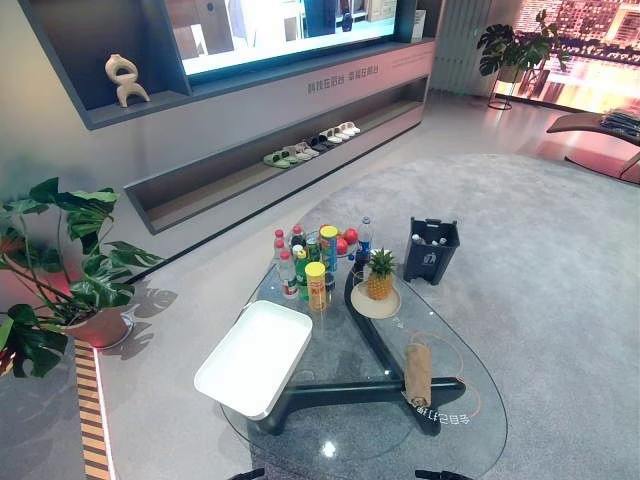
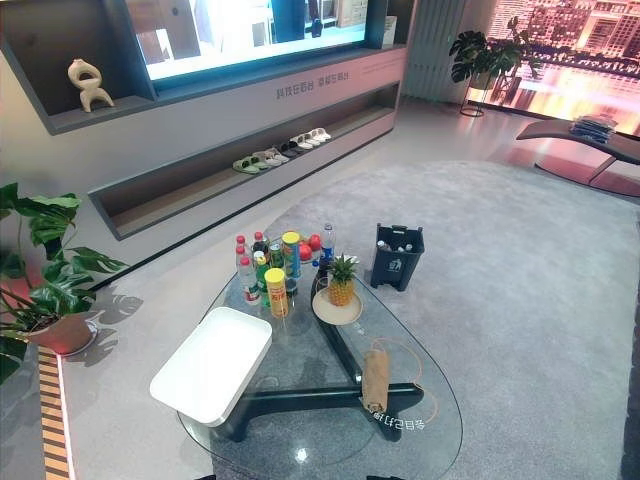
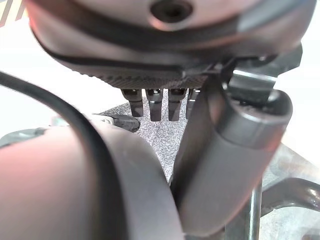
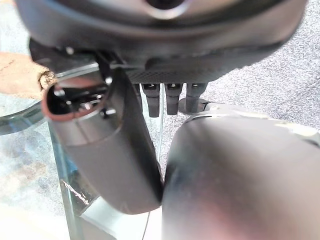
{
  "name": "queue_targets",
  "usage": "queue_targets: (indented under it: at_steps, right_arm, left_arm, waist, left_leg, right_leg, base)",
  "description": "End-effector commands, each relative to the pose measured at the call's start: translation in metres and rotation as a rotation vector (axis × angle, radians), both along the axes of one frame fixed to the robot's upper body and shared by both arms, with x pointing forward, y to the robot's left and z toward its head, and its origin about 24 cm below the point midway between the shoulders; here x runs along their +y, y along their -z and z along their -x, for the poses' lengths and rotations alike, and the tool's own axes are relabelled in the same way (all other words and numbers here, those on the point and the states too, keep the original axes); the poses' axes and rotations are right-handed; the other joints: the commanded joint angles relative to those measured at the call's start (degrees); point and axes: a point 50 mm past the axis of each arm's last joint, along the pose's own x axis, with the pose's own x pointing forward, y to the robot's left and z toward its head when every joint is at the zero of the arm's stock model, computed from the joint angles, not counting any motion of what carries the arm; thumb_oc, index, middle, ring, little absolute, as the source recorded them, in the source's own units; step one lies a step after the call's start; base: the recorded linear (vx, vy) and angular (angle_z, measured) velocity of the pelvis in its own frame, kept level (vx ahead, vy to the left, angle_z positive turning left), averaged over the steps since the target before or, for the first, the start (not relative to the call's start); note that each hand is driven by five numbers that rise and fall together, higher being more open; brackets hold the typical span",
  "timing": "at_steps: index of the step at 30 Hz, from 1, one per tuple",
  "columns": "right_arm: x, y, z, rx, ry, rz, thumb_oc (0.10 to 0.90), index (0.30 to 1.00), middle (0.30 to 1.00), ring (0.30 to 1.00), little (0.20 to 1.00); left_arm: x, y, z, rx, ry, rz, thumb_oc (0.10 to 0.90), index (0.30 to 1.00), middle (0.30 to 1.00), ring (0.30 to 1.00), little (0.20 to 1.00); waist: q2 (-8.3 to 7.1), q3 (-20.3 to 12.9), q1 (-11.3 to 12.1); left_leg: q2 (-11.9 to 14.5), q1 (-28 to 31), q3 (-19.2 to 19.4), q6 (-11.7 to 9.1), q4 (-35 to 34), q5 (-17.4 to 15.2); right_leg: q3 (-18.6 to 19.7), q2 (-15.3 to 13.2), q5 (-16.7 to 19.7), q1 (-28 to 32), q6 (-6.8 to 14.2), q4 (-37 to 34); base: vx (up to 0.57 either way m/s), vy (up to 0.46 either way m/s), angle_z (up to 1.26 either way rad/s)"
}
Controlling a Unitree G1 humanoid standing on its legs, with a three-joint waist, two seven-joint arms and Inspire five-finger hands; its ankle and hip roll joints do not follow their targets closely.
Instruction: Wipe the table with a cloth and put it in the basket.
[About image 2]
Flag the beige slippers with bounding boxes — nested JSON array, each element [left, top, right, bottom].
[[253, 147, 291, 167]]

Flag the large wall screen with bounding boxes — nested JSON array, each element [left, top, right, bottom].
[[122, 0, 390, 94]]

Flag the round beige plate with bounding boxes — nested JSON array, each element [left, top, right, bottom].
[[311, 286, 363, 326]]

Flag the dark blue trash bin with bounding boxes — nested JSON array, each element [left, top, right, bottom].
[[369, 223, 426, 292]]

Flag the green slippers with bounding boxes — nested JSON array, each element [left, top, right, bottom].
[[232, 154, 265, 175]]

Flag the folded dark clothes stack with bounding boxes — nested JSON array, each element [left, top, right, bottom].
[[568, 113, 617, 144]]

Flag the monstera plant in orange pot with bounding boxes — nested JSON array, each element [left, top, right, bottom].
[[0, 182, 130, 386]]

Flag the rolled brown cloth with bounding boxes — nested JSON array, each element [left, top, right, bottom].
[[359, 348, 392, 414]]

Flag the black table base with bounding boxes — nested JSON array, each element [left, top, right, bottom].
[[220, 273, 426, 444]]

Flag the curved dark bench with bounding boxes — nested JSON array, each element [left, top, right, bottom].
[[515, 118, 640, 194]]

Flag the green soda bottle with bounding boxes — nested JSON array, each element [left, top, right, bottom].
[[252, 250, 274, 308]]

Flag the grey carpet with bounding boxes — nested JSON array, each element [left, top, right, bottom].
[[67, 159, 640, 480]]

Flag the dark cola bottle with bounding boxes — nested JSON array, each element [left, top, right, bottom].
[[318, 223, 336, 281]]

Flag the beige abstract sculpture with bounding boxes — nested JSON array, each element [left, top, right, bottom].
[[67, 58, 116, 113]]

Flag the glass coffee table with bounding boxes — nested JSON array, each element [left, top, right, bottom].
[[176, 237, 464, 480]]

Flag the monstera plant on metal stand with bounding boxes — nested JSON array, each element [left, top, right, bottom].
[[448, 16, 544, 119]]

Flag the white slippers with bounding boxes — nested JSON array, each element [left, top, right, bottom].
[[290, 127, 332, 150]]

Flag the grey wall shelf unit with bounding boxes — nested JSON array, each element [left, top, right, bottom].
[[0, 0, 418, 242]]

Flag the city night wall display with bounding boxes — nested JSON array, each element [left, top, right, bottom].
[[479, 0, 640, 124]]

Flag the white rectangular basket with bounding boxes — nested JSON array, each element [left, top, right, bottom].
[[149, 306, 274, 428]]

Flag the red apple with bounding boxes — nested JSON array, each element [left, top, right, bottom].
[[298, 233, 324, 264]]

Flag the pineapple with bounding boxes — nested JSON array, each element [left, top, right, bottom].
[[326, 253, 362, 308]]

